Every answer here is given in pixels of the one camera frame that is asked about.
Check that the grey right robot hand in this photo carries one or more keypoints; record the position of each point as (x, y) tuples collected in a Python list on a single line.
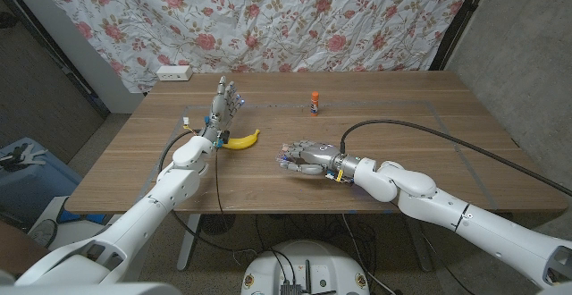
[(319, 154)]

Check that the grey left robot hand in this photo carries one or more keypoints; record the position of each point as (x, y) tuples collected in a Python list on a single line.
[(220, 112)]

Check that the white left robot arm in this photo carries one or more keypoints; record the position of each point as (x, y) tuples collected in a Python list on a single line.
[(170, 187)]

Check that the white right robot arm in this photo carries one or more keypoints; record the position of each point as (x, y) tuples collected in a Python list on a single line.
[(415, 192)]

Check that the small white connector plug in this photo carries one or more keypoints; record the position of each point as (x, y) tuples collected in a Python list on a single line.
[(186, 120)]

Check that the yellow banana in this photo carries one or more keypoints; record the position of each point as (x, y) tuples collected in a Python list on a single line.
[(243, 142)]

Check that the orange capped glue stick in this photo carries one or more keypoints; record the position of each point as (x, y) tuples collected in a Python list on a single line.
[(315, 103)]

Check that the white power strip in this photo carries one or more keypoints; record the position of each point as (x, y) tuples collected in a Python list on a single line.
[(173, 73)]

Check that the floral backdrop cloth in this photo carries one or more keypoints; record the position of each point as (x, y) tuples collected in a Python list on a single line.
[(268, 18)]

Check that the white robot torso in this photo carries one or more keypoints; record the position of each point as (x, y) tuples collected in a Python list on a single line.
[(304, 263)]

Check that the black round floor fan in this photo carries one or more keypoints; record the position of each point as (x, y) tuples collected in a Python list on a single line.
[(216, 224)]

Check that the white table leg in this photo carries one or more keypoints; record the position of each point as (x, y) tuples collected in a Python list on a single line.
[(187, 246)]

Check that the grey table leg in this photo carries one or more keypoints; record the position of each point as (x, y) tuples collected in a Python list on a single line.
[(420, 250)]

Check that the white floor box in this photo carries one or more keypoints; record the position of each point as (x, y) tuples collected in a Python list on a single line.
[(67, 230)]

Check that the blue storage bin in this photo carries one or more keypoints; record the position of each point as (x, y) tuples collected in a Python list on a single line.
[(40, 183)]

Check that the black backdrop stand pole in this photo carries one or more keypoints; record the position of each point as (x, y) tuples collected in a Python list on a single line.
[(460, 18)]

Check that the white and black tool bundle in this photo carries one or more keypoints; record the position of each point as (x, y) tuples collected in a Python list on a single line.
[(24, 154)]

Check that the dark sneaker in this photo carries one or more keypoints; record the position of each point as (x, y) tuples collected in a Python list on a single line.
[(43, 233)]

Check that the person's bare leg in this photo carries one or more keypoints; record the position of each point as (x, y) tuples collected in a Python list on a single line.
[(18, 250)]

